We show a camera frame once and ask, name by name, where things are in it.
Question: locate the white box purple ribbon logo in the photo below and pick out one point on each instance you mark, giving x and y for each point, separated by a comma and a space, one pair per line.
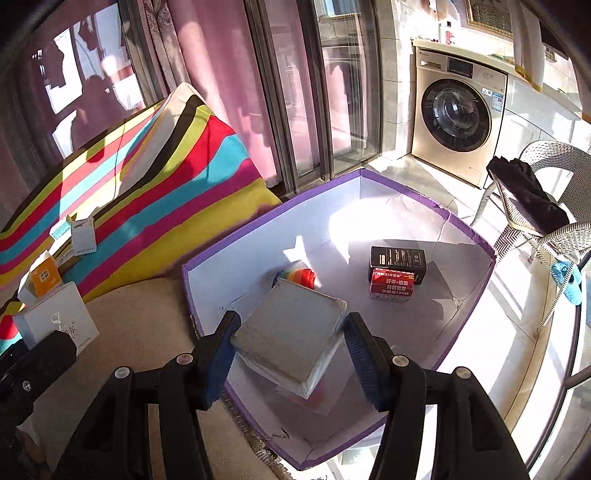
61, 310

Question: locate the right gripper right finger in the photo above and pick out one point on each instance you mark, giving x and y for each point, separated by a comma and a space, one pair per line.
472, 440

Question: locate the black cloth on chair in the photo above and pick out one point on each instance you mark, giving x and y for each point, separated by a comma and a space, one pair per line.
536, 207

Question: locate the striped colourful cushion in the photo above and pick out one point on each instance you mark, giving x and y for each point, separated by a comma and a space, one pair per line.
161, 186

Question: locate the purple-rimmed white storage box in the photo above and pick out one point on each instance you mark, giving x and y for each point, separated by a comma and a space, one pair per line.
332, 229

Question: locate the red blue product box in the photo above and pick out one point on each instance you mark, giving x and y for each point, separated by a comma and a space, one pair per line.
392, 285

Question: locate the black applicator box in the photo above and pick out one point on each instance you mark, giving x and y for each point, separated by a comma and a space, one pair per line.
399, 259

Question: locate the orange tissue pack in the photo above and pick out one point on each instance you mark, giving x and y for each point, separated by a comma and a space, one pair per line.
40, 279

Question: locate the white wicker chair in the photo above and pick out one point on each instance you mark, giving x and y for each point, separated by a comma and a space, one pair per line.
570, 243

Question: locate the white cube box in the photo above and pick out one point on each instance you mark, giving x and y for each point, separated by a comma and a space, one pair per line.
83, 237

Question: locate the grey white square box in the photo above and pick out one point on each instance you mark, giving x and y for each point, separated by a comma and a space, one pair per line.
292, 335

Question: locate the gold washing machine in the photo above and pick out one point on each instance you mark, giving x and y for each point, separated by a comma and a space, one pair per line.
460, 105

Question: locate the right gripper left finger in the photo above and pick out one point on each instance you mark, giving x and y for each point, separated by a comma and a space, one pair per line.
111, 440

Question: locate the blue slipper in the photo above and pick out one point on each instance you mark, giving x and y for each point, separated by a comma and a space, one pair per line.
568, 278

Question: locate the teal small box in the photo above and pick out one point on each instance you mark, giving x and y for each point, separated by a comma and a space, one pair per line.
60, 229

